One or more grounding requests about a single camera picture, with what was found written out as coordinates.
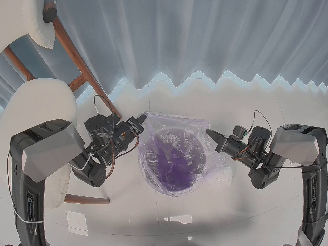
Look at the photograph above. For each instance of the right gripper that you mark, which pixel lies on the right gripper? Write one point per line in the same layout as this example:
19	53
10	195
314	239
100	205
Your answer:
230	146

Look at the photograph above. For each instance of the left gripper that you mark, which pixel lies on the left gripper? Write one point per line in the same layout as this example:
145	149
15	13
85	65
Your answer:
123	142

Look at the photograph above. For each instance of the white paper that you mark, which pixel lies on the white paper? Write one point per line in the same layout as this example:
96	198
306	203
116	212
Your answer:
226	174

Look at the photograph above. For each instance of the purple plastic bag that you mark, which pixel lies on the purple plastic bag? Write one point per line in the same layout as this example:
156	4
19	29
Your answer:
176	163

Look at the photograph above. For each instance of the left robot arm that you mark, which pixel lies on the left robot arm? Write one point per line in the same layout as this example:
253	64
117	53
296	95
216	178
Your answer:
51	147

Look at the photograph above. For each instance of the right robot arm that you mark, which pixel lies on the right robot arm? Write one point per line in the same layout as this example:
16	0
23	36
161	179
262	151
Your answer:
294	145

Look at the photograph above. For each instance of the white trash bin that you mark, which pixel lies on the white trash bin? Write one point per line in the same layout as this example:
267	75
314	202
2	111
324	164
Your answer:
197	150

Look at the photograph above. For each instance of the white cushioned wooden chair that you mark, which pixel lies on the white cushioned wooden chair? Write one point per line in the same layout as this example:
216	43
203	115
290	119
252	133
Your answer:
38	99

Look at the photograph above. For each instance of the white curtain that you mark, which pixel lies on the white curtain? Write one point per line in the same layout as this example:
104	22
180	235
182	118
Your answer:
179	34

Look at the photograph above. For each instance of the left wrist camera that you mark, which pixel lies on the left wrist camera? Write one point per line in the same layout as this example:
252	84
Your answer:
120	129

